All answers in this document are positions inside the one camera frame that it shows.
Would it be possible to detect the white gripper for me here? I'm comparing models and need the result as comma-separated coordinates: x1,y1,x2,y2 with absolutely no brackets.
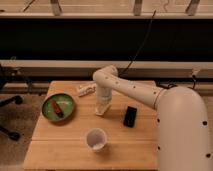
96,85,112,113

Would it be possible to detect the white sponge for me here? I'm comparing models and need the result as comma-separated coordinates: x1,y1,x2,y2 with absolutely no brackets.
95,105,106,116

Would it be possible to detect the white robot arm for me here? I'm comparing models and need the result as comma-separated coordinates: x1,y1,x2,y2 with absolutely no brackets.
93,65,213,171

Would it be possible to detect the black smartphone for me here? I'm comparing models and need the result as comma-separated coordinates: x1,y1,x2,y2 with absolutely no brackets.
123,106,137,128

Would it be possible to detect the green plate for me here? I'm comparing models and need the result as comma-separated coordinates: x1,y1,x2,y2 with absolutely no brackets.
42,93,75,122

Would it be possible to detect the red-brown food piece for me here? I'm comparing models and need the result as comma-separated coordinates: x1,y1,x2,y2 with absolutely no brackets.
52,101,64,118

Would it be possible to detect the black office chair base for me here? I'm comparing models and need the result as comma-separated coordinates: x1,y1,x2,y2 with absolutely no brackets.
0,63,24,142

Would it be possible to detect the black floor cable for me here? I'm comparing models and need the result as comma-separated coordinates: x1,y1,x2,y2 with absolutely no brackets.
156,74,198,91

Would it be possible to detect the black hanging cable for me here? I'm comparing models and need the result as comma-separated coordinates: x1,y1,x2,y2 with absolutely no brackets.
119,9,157,77

